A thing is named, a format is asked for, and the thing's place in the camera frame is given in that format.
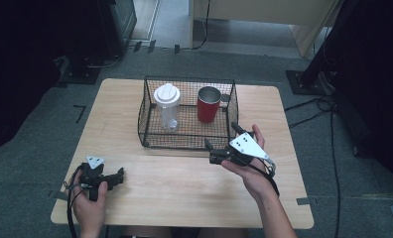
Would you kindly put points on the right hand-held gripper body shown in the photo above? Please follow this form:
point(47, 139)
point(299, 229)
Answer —
point(245, 147)

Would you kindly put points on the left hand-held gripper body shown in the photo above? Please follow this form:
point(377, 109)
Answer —
point(93, 177)

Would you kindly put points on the red steel cup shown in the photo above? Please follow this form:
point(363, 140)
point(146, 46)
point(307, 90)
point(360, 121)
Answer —
point(207, 110)

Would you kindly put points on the clear bottle with white lid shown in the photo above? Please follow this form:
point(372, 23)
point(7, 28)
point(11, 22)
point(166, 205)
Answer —
point(166, 95)

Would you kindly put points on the person's left hand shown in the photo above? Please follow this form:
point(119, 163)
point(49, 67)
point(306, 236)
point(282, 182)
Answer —
point(88, 211)

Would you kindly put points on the person's right hand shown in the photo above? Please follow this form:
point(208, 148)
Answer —
point(259, 181)

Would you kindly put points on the dark tape piece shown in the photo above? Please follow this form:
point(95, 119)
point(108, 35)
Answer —
point(60, 195)

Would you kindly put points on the grey tape piece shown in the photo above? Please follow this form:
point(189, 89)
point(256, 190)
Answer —
point(303, 201)

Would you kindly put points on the black stand foot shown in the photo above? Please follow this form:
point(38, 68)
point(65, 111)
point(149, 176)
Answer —
point(80, 74)

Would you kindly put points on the beige wooden cabinet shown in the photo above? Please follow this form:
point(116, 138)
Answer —
point(267, 11)

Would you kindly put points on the dark curtain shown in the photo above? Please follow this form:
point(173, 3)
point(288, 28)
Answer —
point(16, 66)
point(376, 82)

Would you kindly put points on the black cabinet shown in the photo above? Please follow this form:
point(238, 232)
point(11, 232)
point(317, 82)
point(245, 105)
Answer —
point(118, 23)

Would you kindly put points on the black stand base plate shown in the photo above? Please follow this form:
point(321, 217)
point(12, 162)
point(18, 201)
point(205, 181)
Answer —
point(298, 82)

